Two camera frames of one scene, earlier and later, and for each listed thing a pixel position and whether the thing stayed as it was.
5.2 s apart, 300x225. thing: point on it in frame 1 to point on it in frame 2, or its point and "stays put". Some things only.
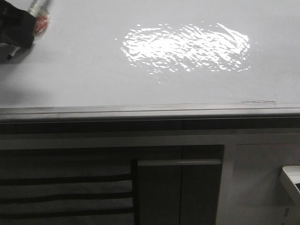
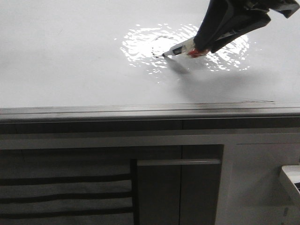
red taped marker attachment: [41, 23] to [195, 53]
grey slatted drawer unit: [69, 187] stays put
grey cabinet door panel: [178, 191] stays put
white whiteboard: [158, 58] stays put
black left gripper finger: [16, 25] to [221, 14]
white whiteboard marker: [40, 9] to [180, 48]
